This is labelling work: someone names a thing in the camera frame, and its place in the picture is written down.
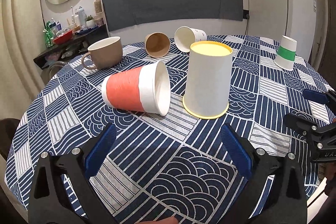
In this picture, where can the orange banded paper cup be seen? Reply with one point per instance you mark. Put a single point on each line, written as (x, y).
(144, 89)

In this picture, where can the white cup with hearts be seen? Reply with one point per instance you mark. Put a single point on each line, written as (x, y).
(185, 36)

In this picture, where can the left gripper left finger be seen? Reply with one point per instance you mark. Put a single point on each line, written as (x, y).
(49, 202)

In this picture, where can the white cup yellow rim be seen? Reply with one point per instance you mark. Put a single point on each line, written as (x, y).
(208, 80)

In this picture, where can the white thermos bottle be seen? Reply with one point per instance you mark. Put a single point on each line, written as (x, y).
(82, 17)

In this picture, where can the dark side shelf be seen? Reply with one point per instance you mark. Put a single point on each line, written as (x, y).
(80, 41)

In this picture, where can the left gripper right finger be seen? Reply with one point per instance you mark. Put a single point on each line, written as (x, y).
(286, 201)

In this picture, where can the white refrigerator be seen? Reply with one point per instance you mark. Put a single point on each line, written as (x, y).
(300, 20)

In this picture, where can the beige ceramic mug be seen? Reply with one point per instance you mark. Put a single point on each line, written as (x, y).
(104, 53)

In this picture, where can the green banded paper cup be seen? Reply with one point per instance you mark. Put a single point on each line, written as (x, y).
(286, 53)

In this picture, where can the green glass bottle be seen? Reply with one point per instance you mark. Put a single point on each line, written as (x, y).
(49, 36)

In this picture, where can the blue patterned tablecloth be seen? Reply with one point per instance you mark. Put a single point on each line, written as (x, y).
(176, 164)

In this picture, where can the wooden brush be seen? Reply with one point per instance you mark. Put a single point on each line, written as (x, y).
(98, 6)

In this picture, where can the small potted plant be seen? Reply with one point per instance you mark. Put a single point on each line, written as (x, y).
(90, 22)

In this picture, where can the red bowl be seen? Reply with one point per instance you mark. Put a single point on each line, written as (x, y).
(63, 38)

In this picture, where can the right hand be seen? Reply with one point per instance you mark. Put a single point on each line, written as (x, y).
(330, 178)

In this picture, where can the left hand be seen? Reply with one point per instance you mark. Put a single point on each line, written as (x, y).
(169, 220)

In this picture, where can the brown kraft paper cup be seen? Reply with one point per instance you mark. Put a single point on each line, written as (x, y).
(157, 44)

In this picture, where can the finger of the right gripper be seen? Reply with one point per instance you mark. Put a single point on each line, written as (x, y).
(324, 98)
(320, 140)

